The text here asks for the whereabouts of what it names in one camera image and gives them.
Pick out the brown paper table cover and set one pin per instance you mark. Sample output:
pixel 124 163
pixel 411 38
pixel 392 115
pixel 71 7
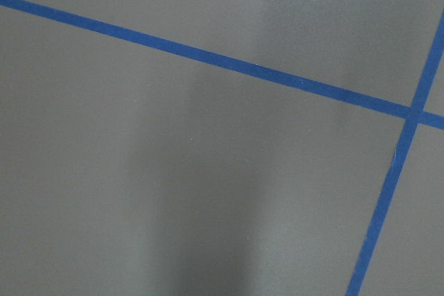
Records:
pixel 126 170

